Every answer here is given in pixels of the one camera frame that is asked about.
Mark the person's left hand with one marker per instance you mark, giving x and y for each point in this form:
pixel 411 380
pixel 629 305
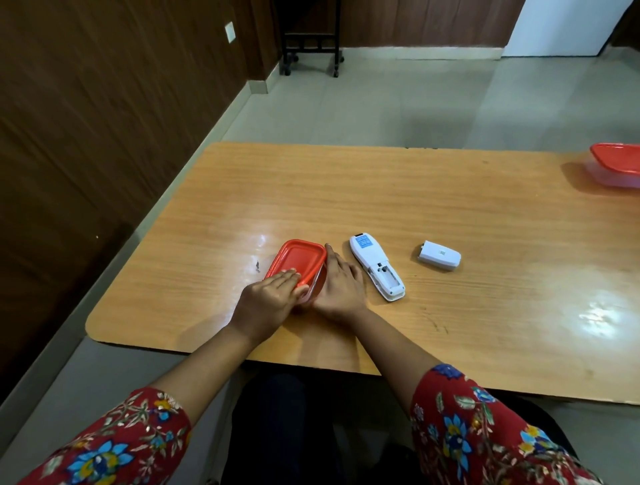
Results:
pixel 262 305

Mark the white remote control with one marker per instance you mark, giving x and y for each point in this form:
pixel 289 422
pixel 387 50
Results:
pixel 375 265

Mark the white battery cover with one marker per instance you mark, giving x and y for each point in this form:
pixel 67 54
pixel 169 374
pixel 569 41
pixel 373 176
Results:
pixel 440 255

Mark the person's left forearm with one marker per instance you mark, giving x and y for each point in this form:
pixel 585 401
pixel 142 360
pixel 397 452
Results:
pixel 207 372

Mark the person's right thumb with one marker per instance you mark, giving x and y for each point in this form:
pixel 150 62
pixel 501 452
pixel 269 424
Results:
pixel 332 257

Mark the person's left fingers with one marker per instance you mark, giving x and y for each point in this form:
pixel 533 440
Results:
pixel 292 282

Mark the black wheeled metal stand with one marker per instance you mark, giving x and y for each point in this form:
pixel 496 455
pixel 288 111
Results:
pixel 312 41

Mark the white wall socket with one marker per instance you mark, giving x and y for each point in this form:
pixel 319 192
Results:
pixel 230 32

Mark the person's right hand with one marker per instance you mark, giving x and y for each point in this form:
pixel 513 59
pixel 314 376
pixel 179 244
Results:
pixel 340 295

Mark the dark trousers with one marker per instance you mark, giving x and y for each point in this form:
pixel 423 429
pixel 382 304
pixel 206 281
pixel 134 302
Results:
pixel 290 434

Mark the red floral sleeve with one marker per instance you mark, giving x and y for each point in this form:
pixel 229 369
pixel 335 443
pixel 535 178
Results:
pixel 480 439
pixel 120 444

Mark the red lidded plastic container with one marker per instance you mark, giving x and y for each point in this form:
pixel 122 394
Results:
pixel 296 256
pixel 617 157

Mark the white door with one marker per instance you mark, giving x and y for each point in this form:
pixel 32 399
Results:
pixel 560 27

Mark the red floral right sleeve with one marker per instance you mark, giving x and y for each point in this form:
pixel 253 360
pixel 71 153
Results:
pixel 480 439

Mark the red floral left sleeve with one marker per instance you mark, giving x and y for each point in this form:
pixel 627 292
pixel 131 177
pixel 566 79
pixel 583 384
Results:
pixel 120 444

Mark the person's right forearm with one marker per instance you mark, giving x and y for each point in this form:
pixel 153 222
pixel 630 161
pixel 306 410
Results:
pixel 387 347

